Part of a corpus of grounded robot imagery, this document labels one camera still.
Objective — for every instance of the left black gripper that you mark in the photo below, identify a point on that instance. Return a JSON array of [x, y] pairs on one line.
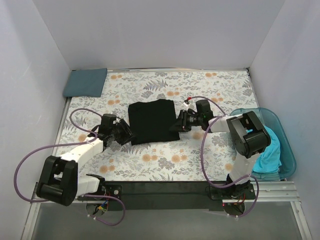
[[121, 133]]

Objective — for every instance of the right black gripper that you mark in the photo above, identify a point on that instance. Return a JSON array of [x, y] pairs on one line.
[[185, 120]]

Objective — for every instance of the black t-shirt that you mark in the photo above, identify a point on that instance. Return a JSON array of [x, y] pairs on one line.
[[150, 122]]

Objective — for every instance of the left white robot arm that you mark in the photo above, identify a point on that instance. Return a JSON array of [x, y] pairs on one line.
[[60, 182]]

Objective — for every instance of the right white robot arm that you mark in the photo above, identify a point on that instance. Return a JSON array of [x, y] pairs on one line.
[[249, 138]]

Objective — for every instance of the floral patterned table mat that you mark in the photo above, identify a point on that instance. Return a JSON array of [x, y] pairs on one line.
[[167, 161]]

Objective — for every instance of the folded grey-blue t-shirt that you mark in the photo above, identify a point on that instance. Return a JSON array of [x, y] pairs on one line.
[[85, 83]]

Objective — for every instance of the turquoise t-shirt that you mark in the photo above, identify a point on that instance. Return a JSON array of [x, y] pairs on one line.
[[269, 161]]

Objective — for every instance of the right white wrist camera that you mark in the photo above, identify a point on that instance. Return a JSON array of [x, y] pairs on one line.
[[188, 107]]

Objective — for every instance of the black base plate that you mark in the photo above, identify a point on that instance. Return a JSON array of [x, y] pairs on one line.
[[175, 195]]

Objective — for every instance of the aluminium frame rail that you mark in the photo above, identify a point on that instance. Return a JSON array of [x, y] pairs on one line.
[[274, 191]]

